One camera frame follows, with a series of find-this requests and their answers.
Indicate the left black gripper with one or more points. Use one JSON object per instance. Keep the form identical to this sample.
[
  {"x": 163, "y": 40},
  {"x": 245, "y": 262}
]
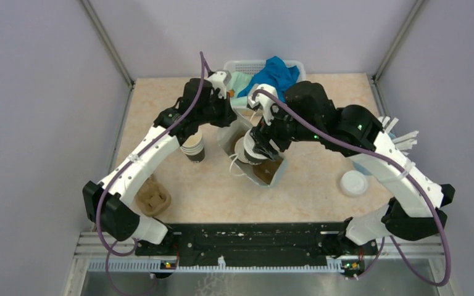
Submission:
[{"x": 228, "y": 115}]

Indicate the mint green cloth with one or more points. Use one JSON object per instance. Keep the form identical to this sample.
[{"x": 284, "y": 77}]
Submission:
[{"x": 237, "y": 88}]

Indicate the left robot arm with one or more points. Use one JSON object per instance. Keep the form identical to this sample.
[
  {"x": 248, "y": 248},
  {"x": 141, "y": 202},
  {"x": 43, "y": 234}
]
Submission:
[{"x": 107, "y": 202}]

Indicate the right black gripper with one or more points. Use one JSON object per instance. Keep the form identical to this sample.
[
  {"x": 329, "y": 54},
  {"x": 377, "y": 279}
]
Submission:
[{"x": 263, "y": 132}]

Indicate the brown cardboard cup carrier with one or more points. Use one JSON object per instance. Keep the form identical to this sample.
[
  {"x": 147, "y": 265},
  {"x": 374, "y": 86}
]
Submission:
[{"x": 152, "y": 198}]

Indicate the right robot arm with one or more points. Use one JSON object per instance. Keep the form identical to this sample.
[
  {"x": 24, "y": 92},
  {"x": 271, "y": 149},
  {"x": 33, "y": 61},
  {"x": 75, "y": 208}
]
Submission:
[{"x": 304, "y": 113}]

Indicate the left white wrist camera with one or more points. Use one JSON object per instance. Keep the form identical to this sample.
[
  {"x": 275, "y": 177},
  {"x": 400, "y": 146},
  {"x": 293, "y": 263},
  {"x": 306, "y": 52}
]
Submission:
[{"x": 220, "y": 80}]

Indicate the white lid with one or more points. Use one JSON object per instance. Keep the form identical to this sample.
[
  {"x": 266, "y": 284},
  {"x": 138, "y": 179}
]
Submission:
[
  {"x": 257, "y": 154},
  {"x": 239, "y": 150}
]

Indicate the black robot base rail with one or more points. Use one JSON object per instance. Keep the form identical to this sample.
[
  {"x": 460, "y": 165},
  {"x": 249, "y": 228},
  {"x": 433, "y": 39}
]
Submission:
[{"x": 248, "y": 248}]

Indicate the pale blue paper bag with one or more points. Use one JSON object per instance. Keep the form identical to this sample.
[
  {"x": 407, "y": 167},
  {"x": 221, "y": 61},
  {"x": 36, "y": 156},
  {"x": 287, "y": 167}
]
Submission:
[{"x": 226, "y": 138}]

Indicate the stack of paper cups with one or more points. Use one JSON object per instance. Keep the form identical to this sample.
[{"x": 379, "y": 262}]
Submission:
[{"x": 194, "y": 148}]

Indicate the stack of white lids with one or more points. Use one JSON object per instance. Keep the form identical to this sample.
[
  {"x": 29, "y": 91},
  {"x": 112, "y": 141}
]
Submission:
[{"x": 353, "y": 183}]

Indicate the blue cloth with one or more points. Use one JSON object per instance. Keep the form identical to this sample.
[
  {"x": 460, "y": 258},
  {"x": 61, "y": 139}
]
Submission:
[{"x": 275, "y": 73}]

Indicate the blue straw holder cup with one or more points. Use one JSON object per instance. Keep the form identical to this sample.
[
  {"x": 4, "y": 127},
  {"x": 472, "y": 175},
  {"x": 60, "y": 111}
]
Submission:
[{"x": 361, "y": 169}]

